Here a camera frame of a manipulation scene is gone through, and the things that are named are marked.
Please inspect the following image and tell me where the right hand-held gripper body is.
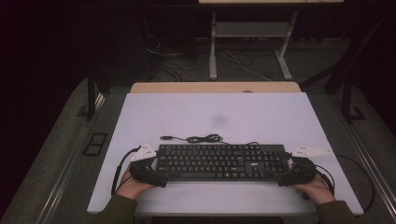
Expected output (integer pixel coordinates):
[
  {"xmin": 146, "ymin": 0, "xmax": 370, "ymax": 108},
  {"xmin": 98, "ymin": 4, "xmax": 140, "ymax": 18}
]
[{"xmin": 290, "ymin": 143, "xmax": 332, "ymax": 187}]

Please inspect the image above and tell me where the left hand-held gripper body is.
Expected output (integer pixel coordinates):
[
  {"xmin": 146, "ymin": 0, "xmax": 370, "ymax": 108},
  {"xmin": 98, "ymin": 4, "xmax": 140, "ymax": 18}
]
[{"xmin": 129, "ymin": 142, "xmax": 158, "ymax": 187}]

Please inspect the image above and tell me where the black computer keyboard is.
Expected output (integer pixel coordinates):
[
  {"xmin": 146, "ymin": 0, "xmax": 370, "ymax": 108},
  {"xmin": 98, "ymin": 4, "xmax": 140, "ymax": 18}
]
[{"xmin": 154, "ymin": 143, "xmax": 292, "ymax": 183}]

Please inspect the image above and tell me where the person's left hand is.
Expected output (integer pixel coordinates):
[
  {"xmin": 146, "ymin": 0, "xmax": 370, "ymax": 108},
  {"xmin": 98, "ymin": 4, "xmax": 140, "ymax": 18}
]
[{"xmin": 115, "ymin": 169, "xmax": 157, "ymax": 201}]

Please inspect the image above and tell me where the person's right hand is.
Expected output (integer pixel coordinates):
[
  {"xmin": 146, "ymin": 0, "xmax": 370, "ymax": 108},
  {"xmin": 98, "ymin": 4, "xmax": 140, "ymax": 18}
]
[{"xmin": 293, "ymin": 173, "xmax": 337, "ymax": 206}]

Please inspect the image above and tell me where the black metal stand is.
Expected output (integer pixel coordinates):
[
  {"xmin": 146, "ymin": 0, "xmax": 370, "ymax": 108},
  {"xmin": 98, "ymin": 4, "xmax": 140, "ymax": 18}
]
[
  {"xmin": 86, "ymin": 74, "xmax": 97, "ymax": 122},
  {"xmin": 300, "ymin": 12, "xmax": 390, "ymax": 124}
]

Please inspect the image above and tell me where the white table board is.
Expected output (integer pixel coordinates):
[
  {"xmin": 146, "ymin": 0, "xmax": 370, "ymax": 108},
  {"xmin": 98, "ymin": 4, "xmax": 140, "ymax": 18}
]
[{"xmin": 87, "ymin": 92, "xmax": 364, "ymax": 217}]

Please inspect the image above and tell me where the grey metal stand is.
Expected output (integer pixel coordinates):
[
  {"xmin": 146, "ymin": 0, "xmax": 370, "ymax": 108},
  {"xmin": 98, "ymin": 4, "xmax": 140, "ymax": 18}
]
[{"xmin": 208, "ymin": 11, "xmax": 299, "ymax": 81}]

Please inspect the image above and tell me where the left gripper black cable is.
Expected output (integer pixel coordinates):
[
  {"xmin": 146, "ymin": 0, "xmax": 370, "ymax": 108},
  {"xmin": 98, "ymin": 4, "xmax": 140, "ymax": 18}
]
[{"xmin": 110, "ymin": 146, "xmax": 142, "ymax": 196}]

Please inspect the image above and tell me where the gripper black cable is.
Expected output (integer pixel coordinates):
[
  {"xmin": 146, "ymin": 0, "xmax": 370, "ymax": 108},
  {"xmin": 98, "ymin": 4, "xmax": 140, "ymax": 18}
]
[
  {"xmin": 110, "ymin": 146, "xmax": 142, "ymax": 196},
  {"xmin": 314, "ymin": 153, "xmax": 376, "ymax": 218}
]

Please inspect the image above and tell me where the black keyboard cable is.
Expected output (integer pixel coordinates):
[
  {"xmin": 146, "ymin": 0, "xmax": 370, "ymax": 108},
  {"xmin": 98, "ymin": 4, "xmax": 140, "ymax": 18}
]
[{"xmin": 160, "ymin": 133, "xmax": 260, "ymax": 147}]

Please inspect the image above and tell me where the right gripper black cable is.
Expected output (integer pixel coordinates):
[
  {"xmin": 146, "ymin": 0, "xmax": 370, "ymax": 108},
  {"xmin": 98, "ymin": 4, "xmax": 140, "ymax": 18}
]
[{"xmin": 314, "ymin": 153, "xmax": 376, "ymax": 218}]

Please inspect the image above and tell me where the aluminium floor rail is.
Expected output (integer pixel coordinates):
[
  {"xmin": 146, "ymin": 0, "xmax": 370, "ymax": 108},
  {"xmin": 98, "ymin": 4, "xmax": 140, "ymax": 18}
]
[
  {"xmin": 35, "ymin": 92, "xmax": 106, "ymax": 224},
  {"xmin": 340, "ymin": 119, "xmax": 396, "ymax": 216}
]

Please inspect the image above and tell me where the tangle of black floor cables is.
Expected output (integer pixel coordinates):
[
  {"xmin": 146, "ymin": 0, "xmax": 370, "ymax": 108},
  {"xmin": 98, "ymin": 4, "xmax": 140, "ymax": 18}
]
[{"xmin": 146, "ymin": 34, "xmax": 209, "ymax": 82}]

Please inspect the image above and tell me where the white floor cable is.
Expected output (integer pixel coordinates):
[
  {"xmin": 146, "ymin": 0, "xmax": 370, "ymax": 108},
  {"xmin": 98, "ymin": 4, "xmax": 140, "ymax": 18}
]
[{"xmin": 223, "ymin": 49, "xmax": 273, "ymax": 83}]

